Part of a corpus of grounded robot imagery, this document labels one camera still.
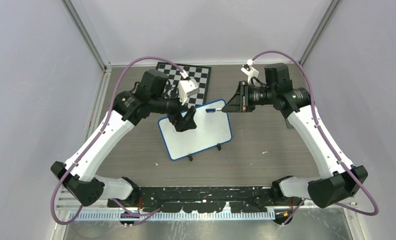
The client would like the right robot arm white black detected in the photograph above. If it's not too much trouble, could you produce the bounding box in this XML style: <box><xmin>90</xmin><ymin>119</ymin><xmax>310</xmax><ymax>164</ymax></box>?
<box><xmin>221</xmin><ymin>60</ymin><xmax>368</xmax><ymax>208</ymax></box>

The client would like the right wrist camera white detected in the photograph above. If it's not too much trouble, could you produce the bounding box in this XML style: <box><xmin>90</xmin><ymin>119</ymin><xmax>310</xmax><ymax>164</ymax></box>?
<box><xmin>241</xmin><ymin>58</ymin><xmax>259</xmax><ymax>85</ymax></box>

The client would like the blue white marker pen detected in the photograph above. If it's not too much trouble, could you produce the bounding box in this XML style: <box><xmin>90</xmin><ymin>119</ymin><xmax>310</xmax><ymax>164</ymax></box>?
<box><xmin>208</xmin><ymin>108</ymin><xmax>222</xmax><ymax>113</ymax></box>

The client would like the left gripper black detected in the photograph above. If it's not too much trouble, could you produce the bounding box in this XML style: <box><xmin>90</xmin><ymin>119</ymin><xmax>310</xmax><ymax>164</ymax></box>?
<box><xmin>151</xmin><ymin>87</ymin><xmax>197</xmax><ymax>132</ymax></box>

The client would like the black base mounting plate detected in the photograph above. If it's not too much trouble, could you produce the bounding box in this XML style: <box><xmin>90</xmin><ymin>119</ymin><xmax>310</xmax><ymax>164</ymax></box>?
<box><xmin>107</xmin><ymin>186</ymin><xmax>301</xmax><ymax>214</ymax></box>

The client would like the slotted cable duct strip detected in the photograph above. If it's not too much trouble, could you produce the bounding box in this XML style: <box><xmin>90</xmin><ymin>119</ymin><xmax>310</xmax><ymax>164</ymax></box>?
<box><xmin>76</xmin><ymin>209</ymin><xmax>275</xmax><ymax>222</ymax></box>

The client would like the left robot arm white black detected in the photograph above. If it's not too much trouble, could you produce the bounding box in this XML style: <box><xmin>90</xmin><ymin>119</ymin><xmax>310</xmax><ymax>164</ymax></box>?
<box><xmin>51</xmin><ymin>69</ymin><xmax>199</xmax><ymax>207</ymax></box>

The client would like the black white checkerboard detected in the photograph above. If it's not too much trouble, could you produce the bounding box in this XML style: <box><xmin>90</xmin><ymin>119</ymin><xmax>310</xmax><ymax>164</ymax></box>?
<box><xmin>155</xmin><ymin>61</ymin><xmax>211</xmax><ymax>108</ymax></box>

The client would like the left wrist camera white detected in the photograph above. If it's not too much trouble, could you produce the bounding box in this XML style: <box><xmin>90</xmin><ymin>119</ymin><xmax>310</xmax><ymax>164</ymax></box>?
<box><xmin>177</xmin><ymin>78</ymin><xmax>199</xmax><ymax>105</ymax></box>

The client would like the aluminium front frame rail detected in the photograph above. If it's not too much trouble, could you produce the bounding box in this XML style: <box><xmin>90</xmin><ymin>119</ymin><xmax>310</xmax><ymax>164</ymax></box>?
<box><xmin>55</xmin><ymin>187</ymin><xmax>357</xmax><ymax>211</ymax></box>

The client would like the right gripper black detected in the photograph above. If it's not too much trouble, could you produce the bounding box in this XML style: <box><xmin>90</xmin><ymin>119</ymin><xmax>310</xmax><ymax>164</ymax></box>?
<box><xmin>222</xmin><ymin>80</ymin><xmax>275</xmax><ymax>113</ymax></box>

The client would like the blue marker cap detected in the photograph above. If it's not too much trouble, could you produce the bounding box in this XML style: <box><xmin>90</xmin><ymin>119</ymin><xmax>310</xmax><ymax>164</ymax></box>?
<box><xmin>205</xmin><ymin>108</ymin><xmax>216</xmax><ymax>113</ymax></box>

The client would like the whiteboard with blue frame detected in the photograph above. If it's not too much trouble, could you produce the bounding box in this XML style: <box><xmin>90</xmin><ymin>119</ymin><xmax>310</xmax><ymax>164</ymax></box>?
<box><xmin>158</xmin><ymin>99</ymin><xmax>233</xmax><ymax>161</ymax></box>

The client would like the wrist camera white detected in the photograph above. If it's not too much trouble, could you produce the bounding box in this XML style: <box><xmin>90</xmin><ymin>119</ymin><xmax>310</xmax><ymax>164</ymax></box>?
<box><xmin>241</xmin><ymin>58</ymin><xmax>259</xmax><ymax>85</ymax></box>
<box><xmin>177</xmin><ymin>78</ymin><xmax>199</xmax><ymax>105</ymax></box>

